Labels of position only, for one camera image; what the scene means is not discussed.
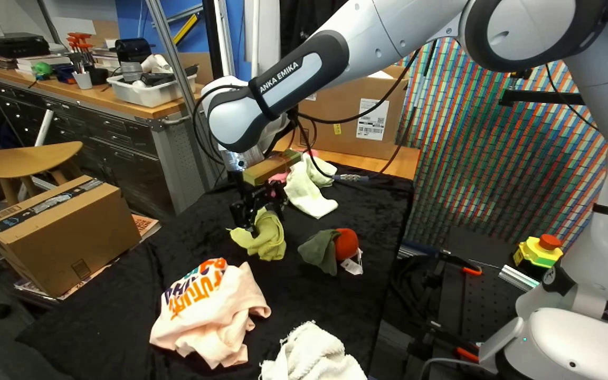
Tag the pale green towel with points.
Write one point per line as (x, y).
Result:
(325, 171)

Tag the yellow emergency stop red button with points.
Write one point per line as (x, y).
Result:
(538, 253)

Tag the black table cloth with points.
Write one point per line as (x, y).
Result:
(297, 296)

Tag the black curtain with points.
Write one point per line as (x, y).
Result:
(305, 13)

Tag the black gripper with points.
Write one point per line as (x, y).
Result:
(258, 199)

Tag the black case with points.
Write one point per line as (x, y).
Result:
(16, 44)

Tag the wooden stool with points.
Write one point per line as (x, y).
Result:
(21, 160)

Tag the silver metal cylinder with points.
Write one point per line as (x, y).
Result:
(519, 276)

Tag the colourful striped backdrop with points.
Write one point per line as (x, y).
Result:
(501, 170)

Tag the long cardboard box black tape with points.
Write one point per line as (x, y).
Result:
(58, 233)

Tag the small white towel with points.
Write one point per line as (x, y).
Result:
(312, 355)

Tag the small yellow-green towel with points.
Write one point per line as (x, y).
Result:
(269, 239)

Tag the black camera mount rod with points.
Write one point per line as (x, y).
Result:
(543, 98)

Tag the peach printed t-shirt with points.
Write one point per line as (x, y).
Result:
(205, 309)

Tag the black vertical pole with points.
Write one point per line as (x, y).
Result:
(217, 33)

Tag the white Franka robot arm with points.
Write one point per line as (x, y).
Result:
(359, 43)

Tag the black appliance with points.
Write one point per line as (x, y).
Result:
(134, 50)

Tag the large white towel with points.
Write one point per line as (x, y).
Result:
(306, 192)

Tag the cardboard box with white label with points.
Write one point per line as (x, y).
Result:
(339, 105)

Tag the silver metal rail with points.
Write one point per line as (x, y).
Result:
(179, 77)

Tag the grey workbench wooden top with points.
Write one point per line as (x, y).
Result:
(106, 149)

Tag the orange plush radish green leaves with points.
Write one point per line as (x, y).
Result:
(347, 244)

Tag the white plastic bin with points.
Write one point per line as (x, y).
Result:
(146, 94)

